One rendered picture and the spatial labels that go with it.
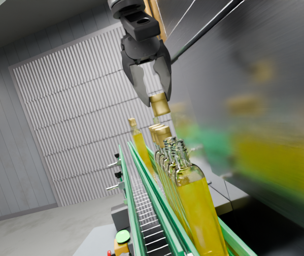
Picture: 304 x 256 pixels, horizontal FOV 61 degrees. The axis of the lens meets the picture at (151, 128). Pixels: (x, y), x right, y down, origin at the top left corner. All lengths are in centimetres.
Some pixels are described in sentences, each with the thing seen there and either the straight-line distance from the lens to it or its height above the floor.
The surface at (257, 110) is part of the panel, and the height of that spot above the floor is 116.
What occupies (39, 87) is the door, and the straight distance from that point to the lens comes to 449.
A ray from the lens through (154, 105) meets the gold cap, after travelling 53.
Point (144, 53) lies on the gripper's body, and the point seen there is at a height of 132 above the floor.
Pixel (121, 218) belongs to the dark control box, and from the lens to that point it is 115.
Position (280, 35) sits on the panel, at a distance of 36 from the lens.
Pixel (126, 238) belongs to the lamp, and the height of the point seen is 84.
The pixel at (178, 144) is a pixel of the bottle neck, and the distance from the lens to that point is 48.
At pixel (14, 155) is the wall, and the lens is 503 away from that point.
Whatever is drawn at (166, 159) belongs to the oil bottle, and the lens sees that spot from 60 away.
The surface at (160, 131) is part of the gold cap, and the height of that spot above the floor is 116.
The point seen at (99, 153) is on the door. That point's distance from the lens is 417.
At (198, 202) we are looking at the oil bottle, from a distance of 50.
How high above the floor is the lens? 123
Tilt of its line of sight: 6 degrees down
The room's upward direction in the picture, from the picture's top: 17 degrees counter-clockwise
